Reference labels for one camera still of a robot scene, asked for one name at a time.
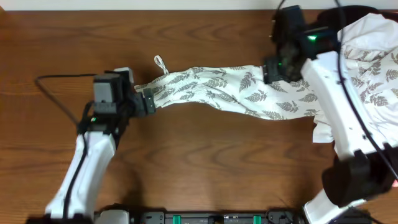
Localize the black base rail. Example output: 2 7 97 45
93 202 371 224

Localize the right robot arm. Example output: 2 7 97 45
263 5 397 223

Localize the white fern print cloth bag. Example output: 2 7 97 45
134 46 397 144

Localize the black garment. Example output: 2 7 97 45
317 5 397 32

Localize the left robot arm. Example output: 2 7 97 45
26 67 156 224

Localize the white garment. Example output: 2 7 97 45
338 13 397 51

